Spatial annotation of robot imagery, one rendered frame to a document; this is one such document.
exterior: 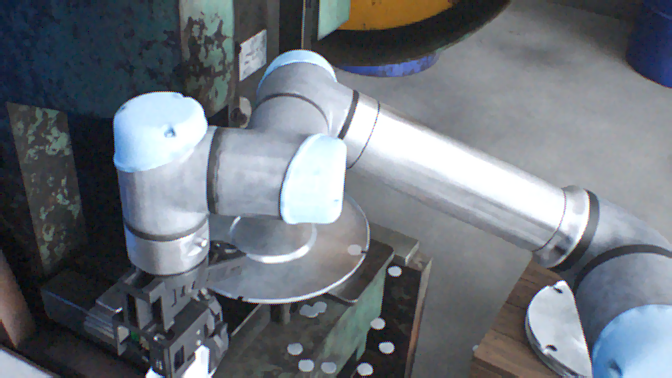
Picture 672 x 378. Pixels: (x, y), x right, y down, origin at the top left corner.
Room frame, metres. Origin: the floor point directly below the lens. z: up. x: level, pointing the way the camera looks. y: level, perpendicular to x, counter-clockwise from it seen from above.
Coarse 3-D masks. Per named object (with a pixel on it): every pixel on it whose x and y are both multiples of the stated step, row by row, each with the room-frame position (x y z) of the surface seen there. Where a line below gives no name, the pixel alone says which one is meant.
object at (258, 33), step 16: (240, 0) 0.89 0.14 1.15; (256, 0) 0.92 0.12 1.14; (272, 0) 0.95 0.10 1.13; (240, 16) 0.89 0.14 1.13; (256, 16) 0.92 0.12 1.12; (272, 16) 0.96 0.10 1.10; (240, 32) 0.89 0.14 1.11; (256, 32) 0.92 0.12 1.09; (272, 32) 0.96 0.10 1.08; (256, 48) 0.92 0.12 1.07; (272, 48) 0.96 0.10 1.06; (240, 64) 0.89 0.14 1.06; (256, 64) 0.92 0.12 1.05; (240, 80) 0.88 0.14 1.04; (256, 80) 0.92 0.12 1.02; (240, 96) 0.88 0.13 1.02; (256, 96) 0.92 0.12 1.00
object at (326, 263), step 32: (224, 224) 0.90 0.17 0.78; (256, 224) 0.89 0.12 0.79; (288, 224) 0.90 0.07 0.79; (320, 224) 0.91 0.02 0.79; (352, 224) 0.91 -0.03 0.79; (256, 256) 0.83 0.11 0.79; (288, 256) 0.83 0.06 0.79; (320, 256) 0.84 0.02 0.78; (352, 256) 0.84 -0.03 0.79; (224, 288) 0.76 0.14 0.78; (256, 288) 0.77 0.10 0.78; (288, 288) 0.77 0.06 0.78; (320, 288) 0.77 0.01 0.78
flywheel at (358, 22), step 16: (352, 0) 1.21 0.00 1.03; (368, 0) 1.20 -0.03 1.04; (384, 0) 1.19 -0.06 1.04; (400, 0) 1.17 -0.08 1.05; (416, 0) 1.16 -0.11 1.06; (432, 0) 1.15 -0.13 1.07; (448, 0) 1.14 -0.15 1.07; (352, 16) 1.21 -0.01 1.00; (368, 16) 1.20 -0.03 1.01; (384, 16) 1.19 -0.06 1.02; (400, 16) 1.17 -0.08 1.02; (416, 16) 1.16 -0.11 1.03
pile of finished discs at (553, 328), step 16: (544, 288) 1.25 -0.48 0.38; (560, 288) 1.26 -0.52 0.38; (544, 304) 1.20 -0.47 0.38; (560, 304) 1.21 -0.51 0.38; (528, 320) 1.16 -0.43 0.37; (544, 320) 1.15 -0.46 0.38; (560, 320) 1.16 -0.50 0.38; (576, 320) 1.15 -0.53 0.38; (528, 336) 1.12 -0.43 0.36; (544, 336) 1.11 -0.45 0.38; (560, 336) 1.11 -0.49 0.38; (576, 336) 1.11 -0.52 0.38; (544, 352) 1.07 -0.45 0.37; (560, 352) 1.07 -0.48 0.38; (576, 352) 1.07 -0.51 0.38; (560, 368) 1.03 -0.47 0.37; (576, 368) 1.03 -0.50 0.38
